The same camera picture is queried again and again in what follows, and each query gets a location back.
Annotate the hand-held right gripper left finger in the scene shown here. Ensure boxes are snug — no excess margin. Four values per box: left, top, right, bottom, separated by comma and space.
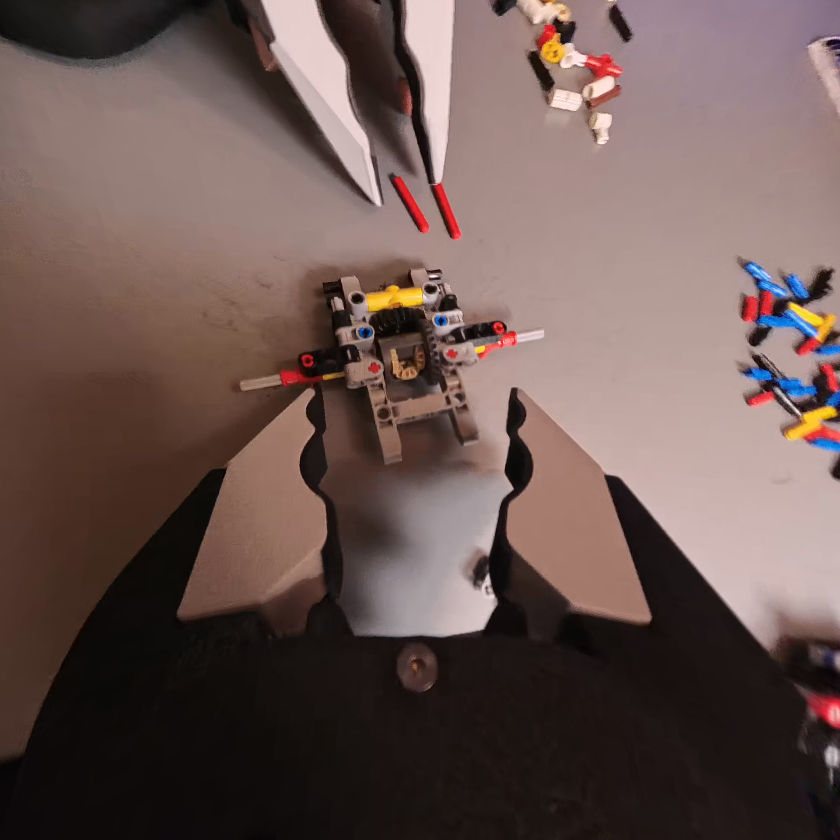
177, 387, 343, 639

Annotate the pile of mixed lego connectors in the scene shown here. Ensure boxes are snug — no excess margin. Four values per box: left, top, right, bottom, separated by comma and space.
491, 0, 635, 147

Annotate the dark cloth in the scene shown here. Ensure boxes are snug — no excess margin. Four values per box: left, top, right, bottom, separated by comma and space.
0, 0, 217, 61

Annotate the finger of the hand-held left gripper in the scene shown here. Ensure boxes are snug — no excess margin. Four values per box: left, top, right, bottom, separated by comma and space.
261, 0, 383, 207
392, 0, 455, 186

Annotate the black red lego chassis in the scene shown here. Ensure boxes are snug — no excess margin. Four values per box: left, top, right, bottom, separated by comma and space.
784, 640, 840, 809

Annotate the grey lego differential assembly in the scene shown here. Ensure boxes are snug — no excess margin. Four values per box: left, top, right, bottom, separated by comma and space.
239, 266, 546, 466

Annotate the pile of small lego pins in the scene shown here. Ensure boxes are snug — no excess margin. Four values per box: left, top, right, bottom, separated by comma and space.
738, 256, 840, 480

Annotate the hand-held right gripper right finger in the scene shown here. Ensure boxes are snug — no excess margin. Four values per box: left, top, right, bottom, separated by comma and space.
487, 387, 652, 642

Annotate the red lego axle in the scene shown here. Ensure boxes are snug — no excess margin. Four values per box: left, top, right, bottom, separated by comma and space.
431, 182, 462, 240
390, 174, 431, 235

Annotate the colourful sticker sheet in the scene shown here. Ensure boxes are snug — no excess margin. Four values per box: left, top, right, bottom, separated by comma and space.
807, 36, 840, 114

